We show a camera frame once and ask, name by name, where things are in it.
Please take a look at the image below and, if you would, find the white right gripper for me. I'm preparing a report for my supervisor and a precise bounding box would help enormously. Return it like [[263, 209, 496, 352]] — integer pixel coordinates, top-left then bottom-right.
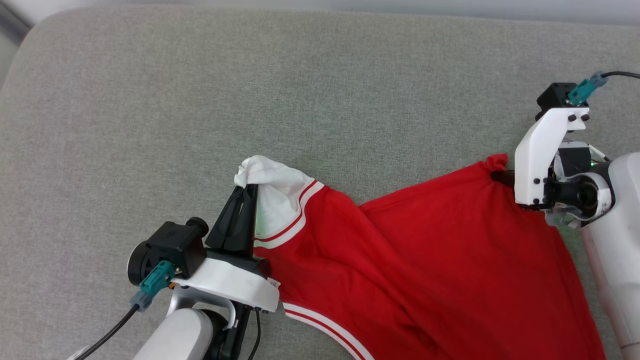
[[491, 106, 591, 208]]

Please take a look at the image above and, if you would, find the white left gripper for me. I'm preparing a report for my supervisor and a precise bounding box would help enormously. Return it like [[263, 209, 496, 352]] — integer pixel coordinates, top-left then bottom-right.
[[172, 184, 281, 314]]

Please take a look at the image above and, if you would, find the red garment with white sleeves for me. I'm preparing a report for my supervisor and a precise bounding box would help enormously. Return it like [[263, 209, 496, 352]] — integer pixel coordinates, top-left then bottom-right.
[[234, 153, 607, 360]]

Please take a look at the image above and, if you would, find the teal left camera connector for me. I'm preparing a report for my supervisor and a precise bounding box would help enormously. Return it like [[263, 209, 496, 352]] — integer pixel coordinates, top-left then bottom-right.
[[130, 260, 177, 313]]

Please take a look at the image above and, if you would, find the teal camera connector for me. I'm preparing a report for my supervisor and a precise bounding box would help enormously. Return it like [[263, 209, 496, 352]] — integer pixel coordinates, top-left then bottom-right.
[[567, 71, 609, 107], [130, 260, 177, 313]]

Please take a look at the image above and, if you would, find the teal right camera connector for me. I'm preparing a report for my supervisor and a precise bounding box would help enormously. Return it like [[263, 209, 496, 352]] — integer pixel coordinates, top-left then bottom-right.
[[567, 71, 609, 107]]

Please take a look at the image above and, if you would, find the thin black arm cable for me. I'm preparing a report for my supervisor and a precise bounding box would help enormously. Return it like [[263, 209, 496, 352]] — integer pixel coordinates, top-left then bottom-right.
[[247, 310, 262, 360]]

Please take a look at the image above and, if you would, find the black left camera cable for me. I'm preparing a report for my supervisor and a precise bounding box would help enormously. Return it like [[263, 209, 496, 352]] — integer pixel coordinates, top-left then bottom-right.
[[75, 305, 141, 360]]

